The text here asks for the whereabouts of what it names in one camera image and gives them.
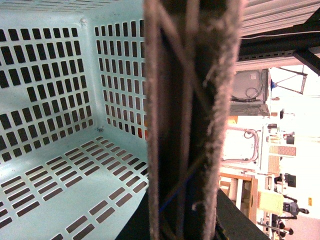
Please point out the light blue plastic basket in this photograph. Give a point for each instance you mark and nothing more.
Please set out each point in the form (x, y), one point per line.
(73, 129)

